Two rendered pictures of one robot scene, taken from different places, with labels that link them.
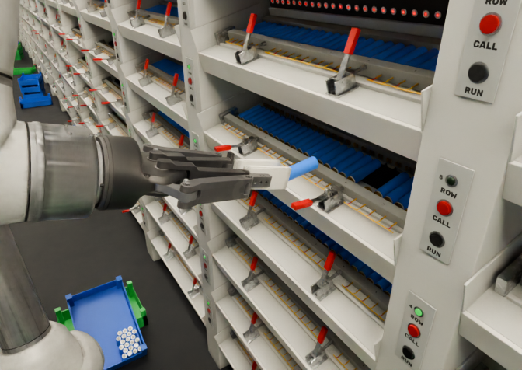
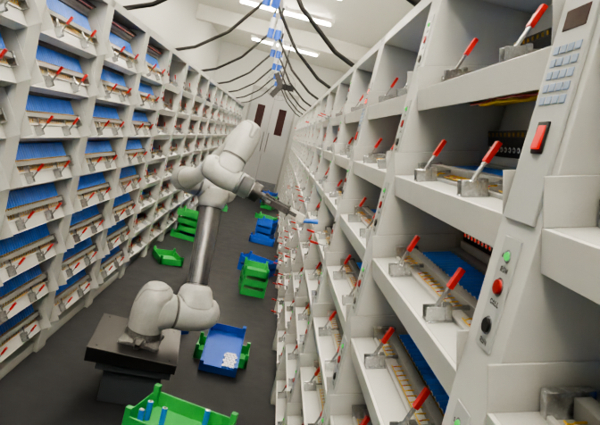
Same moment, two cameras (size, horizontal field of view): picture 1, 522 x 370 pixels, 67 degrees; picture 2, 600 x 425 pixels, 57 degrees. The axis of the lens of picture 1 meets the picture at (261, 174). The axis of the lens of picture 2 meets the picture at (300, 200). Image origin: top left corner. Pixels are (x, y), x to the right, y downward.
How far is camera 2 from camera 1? 177 cm
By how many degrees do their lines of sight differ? 35
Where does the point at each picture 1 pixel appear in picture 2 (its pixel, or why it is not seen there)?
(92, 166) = (250, 184)
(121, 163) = (257, 187)
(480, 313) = (330, 266)
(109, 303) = (231, 341)
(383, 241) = not seen: hidden behind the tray
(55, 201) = (240, 187)
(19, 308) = (203, 266)
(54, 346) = (205, 290)
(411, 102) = not seen: hidden behind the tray
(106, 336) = (219, 354)
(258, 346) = (291, 362)
